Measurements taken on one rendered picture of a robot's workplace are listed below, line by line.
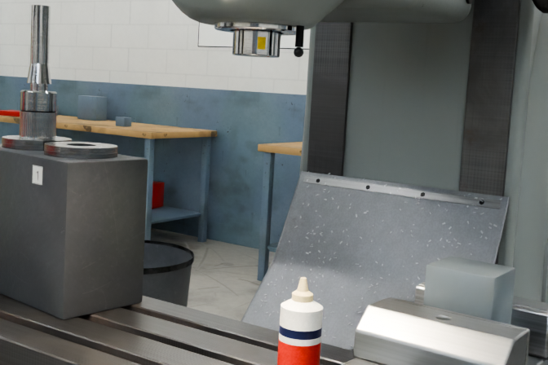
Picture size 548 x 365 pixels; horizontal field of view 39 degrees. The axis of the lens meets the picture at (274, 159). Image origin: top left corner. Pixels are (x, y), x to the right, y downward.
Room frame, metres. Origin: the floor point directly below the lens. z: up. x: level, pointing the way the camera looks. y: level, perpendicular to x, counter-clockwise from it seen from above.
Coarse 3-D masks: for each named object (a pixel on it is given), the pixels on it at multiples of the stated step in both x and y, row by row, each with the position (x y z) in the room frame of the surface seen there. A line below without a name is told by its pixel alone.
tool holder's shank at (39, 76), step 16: (32, 16) 1.01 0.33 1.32; (48, 16) 1.02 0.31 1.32; (32, 32) 1.01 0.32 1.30; (48, 32) 1.02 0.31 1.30; (32, 48) 1.01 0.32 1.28; (48, 48) 1.02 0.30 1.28; (32, 64) 1.01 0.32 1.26; (48, 64) 1.02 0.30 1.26; (32, 80) 1.01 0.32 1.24; (48, 80) 1.02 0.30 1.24
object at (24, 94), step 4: (20, 92) 1.01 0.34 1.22; (24, 92) 1.00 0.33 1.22; (28, 92) 1.00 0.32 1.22; (32, 92) 1.00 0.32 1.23; (36, 92) 1.00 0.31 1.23; (40, 92) 1.00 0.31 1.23; (44, 92) 1.00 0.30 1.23; (48, 92) 1.01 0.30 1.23; (52, 92) 1.01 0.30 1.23; (20, 96) 1.01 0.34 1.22; (24, 96) 1.00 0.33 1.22; (28, 96) 1.00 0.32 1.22; (32, 96) 1.00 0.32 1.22; (36, 96) 1.00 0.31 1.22; (40, 96) 1.00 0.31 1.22; (44, 96) 1.00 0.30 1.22; (48, 96) 1.01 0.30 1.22; (52, 96) 1.01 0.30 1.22; (56, 96) 1.02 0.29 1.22
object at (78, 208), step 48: (0, 144) 1.04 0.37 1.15; (48, 144) 0.94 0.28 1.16; (96, 144) 0.97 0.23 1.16; (0, 192) 0.97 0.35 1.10; (48, 192) 0.90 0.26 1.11; (96, 192) 0.90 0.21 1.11; (144, 192) 0.96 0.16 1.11; (0, 240) 0.97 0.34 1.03; (48, 240) 0.90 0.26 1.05; (96, 240) 0.91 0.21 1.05; (0, 288) 0.96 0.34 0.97; (48, 288) 0.89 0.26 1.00; (96, 288) 0.91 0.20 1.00
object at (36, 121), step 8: (24, 104) 1.00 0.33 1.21; (32, 104) 1.00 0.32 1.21; (40, 104) 1.00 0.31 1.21; (48, 104) 1.01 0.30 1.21; (56, 104) 1.03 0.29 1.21; (24, 112) 1.00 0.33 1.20; (32, 112) 1.00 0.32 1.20; (40, 112) 1.00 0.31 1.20; (48, 112) 1.01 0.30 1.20; (24, 120) 1.00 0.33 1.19; (32, 120) 1.00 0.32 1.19; (40, 120) 1.00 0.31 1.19; (48, 120) 1.01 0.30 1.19; (24, 128) 1.00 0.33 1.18; (32, 128) 1.00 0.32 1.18; (40, 128) 1.00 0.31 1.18; (48, 128) 1.01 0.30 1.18; (24, 136) 1.00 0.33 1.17; (32, 136) 1.00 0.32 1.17; (40, 136) 1.00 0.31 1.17; (48, 136) 1.01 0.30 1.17
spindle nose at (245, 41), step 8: (240, 32) 0.76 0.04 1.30; (248, 32) 0.75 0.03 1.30; (256, 32) 0.75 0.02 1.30; (264, 32) 0.75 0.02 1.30; (272, 32) 0.76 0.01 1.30; (232, 40) 0.77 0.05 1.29; (240, 40) 0.76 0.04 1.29; (248, 40) 0.75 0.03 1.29; (256, 40) 0.75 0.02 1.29; (272, 40) 0.76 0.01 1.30; (280, 40) 0.77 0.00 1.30; (232, 48) 0.77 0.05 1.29; (240, 48) 0.76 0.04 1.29; (248, 48) 0.75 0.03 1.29; (256, 48) 0.75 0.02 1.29; (272, 48) 0.76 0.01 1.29; (256, 56) 0.79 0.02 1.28; (264, 56) 0.79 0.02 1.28; (272, 56) 0.76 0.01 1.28
